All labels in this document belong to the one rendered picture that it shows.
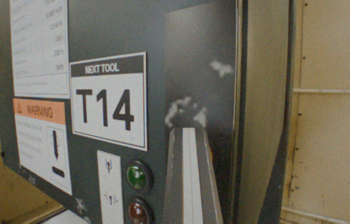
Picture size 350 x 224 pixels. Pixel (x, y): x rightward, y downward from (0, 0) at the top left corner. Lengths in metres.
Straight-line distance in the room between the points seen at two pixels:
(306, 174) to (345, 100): 0.41
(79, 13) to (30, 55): 0.11
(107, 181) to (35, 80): 0.16
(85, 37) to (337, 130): 1.12
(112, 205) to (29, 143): 0.18
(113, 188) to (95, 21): 0.14
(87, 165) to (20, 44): 0.20
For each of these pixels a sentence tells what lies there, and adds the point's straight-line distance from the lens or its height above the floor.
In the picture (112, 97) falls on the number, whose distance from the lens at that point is 0.16.
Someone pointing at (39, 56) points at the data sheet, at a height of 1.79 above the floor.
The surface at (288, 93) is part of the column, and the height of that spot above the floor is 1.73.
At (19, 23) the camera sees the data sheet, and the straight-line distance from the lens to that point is 0.34.
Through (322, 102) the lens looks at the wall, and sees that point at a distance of 1.14.
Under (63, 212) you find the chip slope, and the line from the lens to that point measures 1.73.
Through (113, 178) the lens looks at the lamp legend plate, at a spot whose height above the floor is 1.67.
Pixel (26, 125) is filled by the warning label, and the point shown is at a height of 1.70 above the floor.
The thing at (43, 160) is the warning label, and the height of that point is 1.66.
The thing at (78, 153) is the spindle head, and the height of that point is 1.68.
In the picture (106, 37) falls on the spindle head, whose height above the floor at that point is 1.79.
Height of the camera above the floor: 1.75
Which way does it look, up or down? 7 degrees down
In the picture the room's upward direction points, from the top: straight up
